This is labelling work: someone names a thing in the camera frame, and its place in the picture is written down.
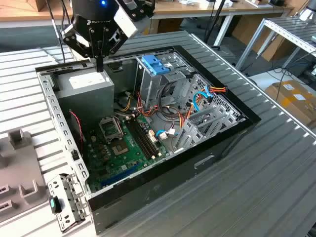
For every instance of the blue plastic drive latch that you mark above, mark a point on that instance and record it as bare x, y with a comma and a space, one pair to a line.
153, 64

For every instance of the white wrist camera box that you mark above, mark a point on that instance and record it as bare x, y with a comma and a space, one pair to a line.
124, 21

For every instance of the plain brown cardboard box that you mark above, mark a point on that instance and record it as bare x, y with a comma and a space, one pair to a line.
172, 24

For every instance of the blue expansion slot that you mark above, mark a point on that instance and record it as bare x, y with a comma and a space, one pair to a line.
121, 175

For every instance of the cardboard box with white labels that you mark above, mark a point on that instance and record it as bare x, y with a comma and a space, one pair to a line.
291, 108

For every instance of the green motherboard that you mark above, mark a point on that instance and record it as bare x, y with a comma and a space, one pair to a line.
128, 160

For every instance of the metal drive cage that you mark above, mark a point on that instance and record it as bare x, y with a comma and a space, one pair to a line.
153, 86

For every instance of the black case fan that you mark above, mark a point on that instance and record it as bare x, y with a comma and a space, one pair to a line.
74, 128

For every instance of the brown cardboard sheet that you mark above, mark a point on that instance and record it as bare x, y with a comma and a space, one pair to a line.
247, 29

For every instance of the metal card retention bracket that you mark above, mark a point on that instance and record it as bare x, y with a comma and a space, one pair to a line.
74, 195

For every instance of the small black chassis switch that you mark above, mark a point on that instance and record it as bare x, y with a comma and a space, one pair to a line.
74, 155

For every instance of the wooden desk with white frame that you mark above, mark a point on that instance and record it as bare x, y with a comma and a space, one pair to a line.
247, 10

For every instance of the thin metal locking lever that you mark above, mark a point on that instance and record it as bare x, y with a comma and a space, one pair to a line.
120, 129

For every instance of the grey parts rack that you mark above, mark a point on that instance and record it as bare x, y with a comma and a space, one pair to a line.
19, 168

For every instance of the black tripod stand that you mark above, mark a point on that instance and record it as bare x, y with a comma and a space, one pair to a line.
215, 21

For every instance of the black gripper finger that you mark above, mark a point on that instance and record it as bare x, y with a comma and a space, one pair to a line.
105, 47
93, 47

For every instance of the small brown box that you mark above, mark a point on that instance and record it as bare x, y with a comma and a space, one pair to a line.
39, 5

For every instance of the black latch with teal button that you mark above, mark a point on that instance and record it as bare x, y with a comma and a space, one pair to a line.
53, 204

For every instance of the grey power supply unit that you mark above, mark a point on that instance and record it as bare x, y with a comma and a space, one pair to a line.
84, 98

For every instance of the black open PC case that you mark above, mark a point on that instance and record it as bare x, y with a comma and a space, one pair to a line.
172, 177

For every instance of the metal disk bay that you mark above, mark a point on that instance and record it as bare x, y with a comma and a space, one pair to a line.
195, 138

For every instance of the aluminium slat shelf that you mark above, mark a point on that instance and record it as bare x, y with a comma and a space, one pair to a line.
279, 30

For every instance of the black RAM slot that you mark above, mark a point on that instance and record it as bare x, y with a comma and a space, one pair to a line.
147, 137
141, 139
144, 138
138, 140

